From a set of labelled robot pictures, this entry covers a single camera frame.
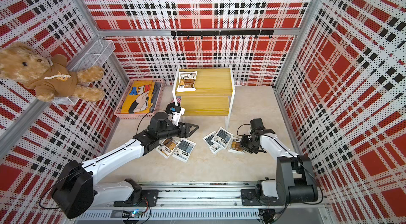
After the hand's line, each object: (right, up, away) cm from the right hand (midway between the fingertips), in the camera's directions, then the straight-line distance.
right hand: (243, 146), depth 87 cm
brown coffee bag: (-30, +35, -12) cm, 47 cm away
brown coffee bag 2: (-43, -1, +1) cm, 43 cm away
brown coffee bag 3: (-4, 0, +2) cm, 4 cm away
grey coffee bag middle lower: (-16, -2, +1) cm, 16 cm away
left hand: (-25, +12, -9) cm, 29 cm away
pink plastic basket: (-57, +39, +29) cm, 75 cm away
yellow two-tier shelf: (-16, +28, +8) cm, 33 cm away
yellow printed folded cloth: (-67, +28, +17) cm, 74 cm away
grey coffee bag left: (-33, -3, +1) cm, 34 cm away
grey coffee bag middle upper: (-11, +4, +5) cm, 13 cm away
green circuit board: (-52, -25, -18) cm, 61 cm away
